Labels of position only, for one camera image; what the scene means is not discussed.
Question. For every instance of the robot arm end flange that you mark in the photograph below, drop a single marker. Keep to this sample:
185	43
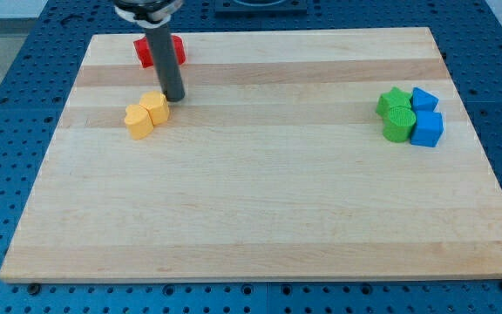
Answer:
148	14

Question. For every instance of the green star block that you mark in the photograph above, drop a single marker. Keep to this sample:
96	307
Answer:
395	97

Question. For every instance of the wooden board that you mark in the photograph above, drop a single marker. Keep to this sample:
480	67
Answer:
273	167

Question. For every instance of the yellow pentagon block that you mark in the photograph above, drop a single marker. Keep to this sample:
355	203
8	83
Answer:
157	106

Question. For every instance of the yellow heart block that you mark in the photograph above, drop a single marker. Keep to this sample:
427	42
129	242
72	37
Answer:
138	122

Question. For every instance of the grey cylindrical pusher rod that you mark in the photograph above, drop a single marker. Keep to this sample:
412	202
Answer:
165	62

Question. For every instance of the green cylinder block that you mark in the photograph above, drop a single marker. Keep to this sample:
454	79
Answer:
398	124

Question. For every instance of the red block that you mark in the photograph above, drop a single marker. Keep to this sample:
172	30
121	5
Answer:
142	49

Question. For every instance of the blue triangle block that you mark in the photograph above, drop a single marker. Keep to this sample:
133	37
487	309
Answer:
422	100

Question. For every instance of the blue cube block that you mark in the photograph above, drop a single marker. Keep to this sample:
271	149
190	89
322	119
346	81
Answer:
428	129

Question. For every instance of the dark blue base plate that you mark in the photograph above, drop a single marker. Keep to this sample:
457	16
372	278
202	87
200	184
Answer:
260	7

